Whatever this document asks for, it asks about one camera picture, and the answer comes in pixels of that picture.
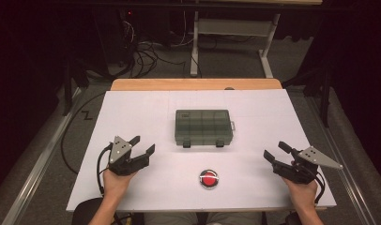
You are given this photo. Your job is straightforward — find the grey compartment storage box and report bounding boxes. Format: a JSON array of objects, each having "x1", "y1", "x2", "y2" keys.
[{"x1": 174, "y1": 109, "x2": 236, "y2": 149}]

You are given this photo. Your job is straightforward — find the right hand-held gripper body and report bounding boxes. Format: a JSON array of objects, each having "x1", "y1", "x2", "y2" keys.
[{"x1": 272, "y1": 145, "x2": 343, "y2": 185}]

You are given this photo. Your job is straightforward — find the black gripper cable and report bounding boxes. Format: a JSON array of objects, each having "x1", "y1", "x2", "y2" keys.
[
  {"x1": 312, "y1": 170, "x2": 327, "y2": 205},
  {"x1": 96, "y1": 142, "x2": 114, "y2": 197}
]

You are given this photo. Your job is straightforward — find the black floor cable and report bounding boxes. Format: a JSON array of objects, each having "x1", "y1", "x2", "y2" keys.
[{"x1": 60, "y1": 92, "x2": 107, "y2": 175}]

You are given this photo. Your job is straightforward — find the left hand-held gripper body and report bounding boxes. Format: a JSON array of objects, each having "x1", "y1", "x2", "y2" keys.
[{"x1": 107, "y1": 135, "x2": 150, "y2": 176}]

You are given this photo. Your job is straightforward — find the aluminium floor rail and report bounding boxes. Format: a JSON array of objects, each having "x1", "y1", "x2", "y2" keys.
[
  {"x1": 0, "y1": 87, "x2": 84, "y2": 225},
  {"x1": 305, "y1": 93, "x2": 378, "y2": 225}
]

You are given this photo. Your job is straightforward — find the wooden table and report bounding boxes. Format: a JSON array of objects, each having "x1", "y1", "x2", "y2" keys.
[{"x1": 110, "y1": 78, "x2": 283, "y2": 92}]

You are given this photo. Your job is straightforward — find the black stool seat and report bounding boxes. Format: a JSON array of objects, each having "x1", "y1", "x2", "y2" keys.
[{"x1": 70, "y1": 197, "x2": 104, "y2": 225}]

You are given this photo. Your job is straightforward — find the tangle of black cables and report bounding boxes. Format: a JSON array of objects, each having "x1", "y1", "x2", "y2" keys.
[{"x1": 116, "y1": 18, "x2": 187, "y2": 79}]

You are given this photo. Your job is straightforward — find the person's right hand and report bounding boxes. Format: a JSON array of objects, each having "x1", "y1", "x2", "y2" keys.
[{"x1": 281, "y1": 176, "x2": 319, "y2": 211}]

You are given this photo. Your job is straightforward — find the person's grey trousers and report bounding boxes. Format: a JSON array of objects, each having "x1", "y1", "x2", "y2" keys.
[{"x1": 143, "y1": 211, "x2": 263, "y2": 225}]

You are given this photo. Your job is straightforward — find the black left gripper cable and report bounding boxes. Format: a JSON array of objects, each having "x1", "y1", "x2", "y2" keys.
[{"x1": 96, "y1": 142, "x2": 114, "y2": 197}]

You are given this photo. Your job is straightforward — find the black metal stand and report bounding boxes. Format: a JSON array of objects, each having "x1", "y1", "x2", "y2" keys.
[
  {"x1": 61, "y1": 59, "x2": 90, "y2": 117},
  {"x1": 282, "y1": 65, "x2": 332, "y2": 128}
]

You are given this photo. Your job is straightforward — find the red round tape measure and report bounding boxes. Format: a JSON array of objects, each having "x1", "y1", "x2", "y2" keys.
[{"x1": 198, "y1": 169, "x2": 220, "y2": 189}]

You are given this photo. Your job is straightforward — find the person's left hand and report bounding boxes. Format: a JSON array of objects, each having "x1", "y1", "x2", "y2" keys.
[{"x1": 102, "y1": 169, "x2": 138, "y2": 201}]

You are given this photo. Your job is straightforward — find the white metal desk frame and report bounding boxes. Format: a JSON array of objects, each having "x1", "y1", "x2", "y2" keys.
[{"x1": 190, "y1": 10, "x2": 281, "y2": 79}]

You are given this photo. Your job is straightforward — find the white table cover board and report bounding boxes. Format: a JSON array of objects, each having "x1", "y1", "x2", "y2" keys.
[{"x1": 66, "y1": 89, "x2": 338, "y2": 213}]

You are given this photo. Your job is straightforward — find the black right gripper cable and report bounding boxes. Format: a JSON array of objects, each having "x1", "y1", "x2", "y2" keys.
[{"x1": 312, "y1": 170, "x2": 327, "y2": 205}]

